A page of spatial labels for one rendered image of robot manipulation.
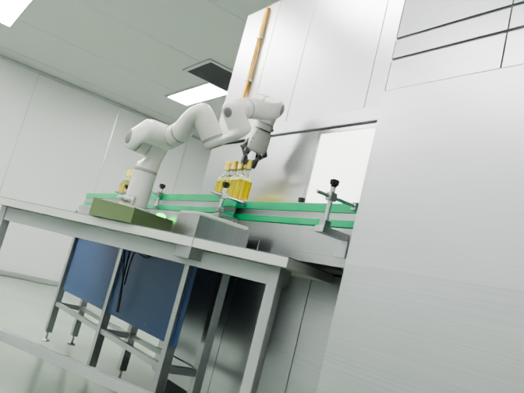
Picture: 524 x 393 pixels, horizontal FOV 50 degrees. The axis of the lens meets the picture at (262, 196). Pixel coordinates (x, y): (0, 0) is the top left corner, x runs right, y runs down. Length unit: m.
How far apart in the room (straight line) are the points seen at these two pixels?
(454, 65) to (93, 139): 7.18
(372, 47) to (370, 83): 0.16
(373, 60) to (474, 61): 0.92
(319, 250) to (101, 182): 6.68
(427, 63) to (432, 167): 0.30
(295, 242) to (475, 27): 0.90
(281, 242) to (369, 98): 0.67
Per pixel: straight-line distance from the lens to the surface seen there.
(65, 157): 8.19
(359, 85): 2.31
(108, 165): 8.36
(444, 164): 1.37
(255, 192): 2.55
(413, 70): 1.56
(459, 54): 1.49
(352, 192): 2.06
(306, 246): 1.88
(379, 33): 2.37
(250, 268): 1.85
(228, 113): 2.12
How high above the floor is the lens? 0.63
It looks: 9 degrees up
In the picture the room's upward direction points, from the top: 14 degrees clockwise
